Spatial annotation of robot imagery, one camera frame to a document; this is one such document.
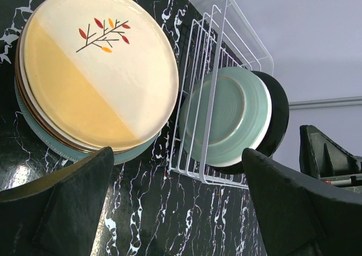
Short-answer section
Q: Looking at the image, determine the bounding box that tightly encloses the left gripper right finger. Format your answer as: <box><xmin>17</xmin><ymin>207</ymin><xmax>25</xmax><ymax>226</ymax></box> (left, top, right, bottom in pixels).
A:
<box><xmin>242</xmin><ymin>148</ymin><xmax>361</xmax><ymax>255</ymax></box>

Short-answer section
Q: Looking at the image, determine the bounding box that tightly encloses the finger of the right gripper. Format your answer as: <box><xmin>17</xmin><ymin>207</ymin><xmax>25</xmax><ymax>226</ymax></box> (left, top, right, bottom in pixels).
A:
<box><xmin>299</xmin><ymin>125</ymin><xmax>361</xmax><ymax>194</ymax></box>

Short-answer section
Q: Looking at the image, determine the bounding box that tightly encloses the right aluminium frame post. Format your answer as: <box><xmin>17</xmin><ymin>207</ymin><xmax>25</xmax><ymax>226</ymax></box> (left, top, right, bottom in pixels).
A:
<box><xmin>289</xmin><ymin>96</ymin><xmax>362</xmax><ymax>110</ymax></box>

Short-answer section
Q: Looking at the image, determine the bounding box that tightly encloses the cream yellow leaf plate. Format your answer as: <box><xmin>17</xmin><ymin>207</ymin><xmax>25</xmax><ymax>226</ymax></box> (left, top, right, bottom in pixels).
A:
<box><xmin>23</xmin><ymin>0</ymin><xmax>179</xmax><ymax>151</ymax></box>

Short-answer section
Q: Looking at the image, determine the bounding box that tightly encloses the large teal bottom plate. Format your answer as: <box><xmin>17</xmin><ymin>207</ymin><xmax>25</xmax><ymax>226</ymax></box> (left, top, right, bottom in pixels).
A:
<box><xmin>14</xmin><ymin>79</ymin><xmax>158</xmax><ymax>165</ymax></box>

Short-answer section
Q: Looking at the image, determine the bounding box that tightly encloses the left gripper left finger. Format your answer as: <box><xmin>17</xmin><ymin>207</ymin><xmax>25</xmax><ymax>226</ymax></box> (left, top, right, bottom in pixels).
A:
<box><xmin>1</xmin><ymin>147</ymin><xmax>114</xmax><ymax>255</ymax></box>

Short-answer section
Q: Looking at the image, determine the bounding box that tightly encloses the white wire dish rack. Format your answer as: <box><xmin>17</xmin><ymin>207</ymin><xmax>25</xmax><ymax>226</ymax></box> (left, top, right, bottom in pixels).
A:
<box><xmin>169</xmin><ymin>0</ymin><xmax>274</xmax><ymax>189</ymax></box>

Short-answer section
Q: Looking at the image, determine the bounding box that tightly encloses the black plate with colour stripes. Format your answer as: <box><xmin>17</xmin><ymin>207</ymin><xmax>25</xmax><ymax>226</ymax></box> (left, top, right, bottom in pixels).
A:
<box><xmin>213</xmin><ymin>67</ymin><xmax>289</xmax><ymax>174</ymax></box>

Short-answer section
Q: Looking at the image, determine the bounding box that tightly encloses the mint green floral plate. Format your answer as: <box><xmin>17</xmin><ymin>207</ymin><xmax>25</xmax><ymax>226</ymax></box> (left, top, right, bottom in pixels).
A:
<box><xmin>178</xmin><ymin>67</ymin><xmax>272</xmax><ymax>168</ymax></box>

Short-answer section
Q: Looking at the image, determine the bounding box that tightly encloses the brown rimmed plate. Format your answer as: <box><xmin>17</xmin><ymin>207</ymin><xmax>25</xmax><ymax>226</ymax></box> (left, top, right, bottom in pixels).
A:
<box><xmin>15</xmin><ymin>32</ymin><xmax>102</xmax><ymax>153</ymax></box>

